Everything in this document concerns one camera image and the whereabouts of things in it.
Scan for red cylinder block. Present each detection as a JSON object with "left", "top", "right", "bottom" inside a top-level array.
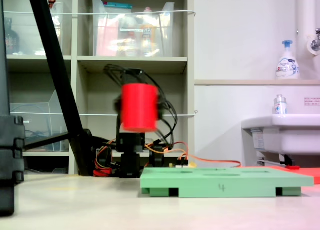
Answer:
[{"left": 121, "top": 83, "right": 160, "bottom": 133}]

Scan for orange flat block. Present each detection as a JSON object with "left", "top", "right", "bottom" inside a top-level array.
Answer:
[{"left": 239, "top": 165, "right": 320, "bottom": 185}]

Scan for beige shelf unit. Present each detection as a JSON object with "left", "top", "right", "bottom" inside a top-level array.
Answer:
[{"left": 0, "top": 0, "right": 196, "bottom": 176}]

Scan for orange labelled bottle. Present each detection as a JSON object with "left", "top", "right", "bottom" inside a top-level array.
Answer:
[{"left": 139, "top": 6, "right": 157, "bottom": 57}]

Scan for large clear storage bin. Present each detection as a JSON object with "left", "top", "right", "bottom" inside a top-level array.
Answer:
[{"left": 91, "top": 0, "right": 176, "bottom": 58}]

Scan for black tripod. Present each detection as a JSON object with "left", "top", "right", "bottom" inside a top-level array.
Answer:
[{"left": 24, "top": 0, "right": 96, "bottom": 177}]

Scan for clear empty plastic bin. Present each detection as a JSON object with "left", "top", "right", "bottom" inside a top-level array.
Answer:
[{"left": 9, "top": 89, "right": 71, "bottom": 152}]

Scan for green shape sorting board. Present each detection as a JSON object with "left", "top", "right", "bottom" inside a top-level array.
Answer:
[{"left": 139, "top": 166, "right": 315, "bottom": 199}]

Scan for clear bin with bottles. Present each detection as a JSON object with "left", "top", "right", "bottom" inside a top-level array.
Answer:
[{"left": 3, "top": 1, "right": 65, "bottom": 57}]

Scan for notched black stack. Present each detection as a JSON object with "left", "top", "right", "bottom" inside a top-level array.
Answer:
[{"left": 0, "top": 115, "right": 26, "bottom": 217}]

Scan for small clear sanitizer bottle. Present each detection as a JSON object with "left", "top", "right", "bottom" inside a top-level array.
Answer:
[{"left": 273, "top": 94, "right": 289, "bottom": 115}]

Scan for dark round glass bottle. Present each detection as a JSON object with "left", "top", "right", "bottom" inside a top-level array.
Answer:
[{"left": 4, "top": 17, "right": 21, "bottom": 56}]

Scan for white sink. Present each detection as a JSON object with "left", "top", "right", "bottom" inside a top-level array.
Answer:
[{"left": 240, "top": 113, "right": 320, "bottom": 170}]

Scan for white pump soap bottle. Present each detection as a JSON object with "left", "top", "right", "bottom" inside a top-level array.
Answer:
[{"left": 275, "top": 39, "right": 301, "bottom": 80}]

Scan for metal faucet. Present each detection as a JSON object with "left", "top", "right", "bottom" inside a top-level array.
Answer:
[{"left": 306, "top": 28, "right": 320, "bottom": 57}]

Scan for black arm wire bundle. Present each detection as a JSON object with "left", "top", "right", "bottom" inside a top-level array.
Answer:
[{"left": 103, "top": 63, "right": 179, "bottom": 146}]

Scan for orange and red wire loops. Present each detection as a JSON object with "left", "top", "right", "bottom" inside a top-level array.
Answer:
[{"left": 93, "top": 139, "right": 118, "bottom": 178}]

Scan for circuit board with wires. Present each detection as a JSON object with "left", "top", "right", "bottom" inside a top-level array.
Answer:
[{"left": 168, "top": 157, "right": 196, "bottom": 169}]

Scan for dark grey upright post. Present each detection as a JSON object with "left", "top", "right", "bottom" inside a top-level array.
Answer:
[{"left": 0, "top": 0, "right": 11, "bottom": 117}]

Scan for white wall notice label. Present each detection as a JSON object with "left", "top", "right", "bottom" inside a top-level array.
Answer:
[{"left": 303, "top": 97, "right": 320, "bottom": 107}]

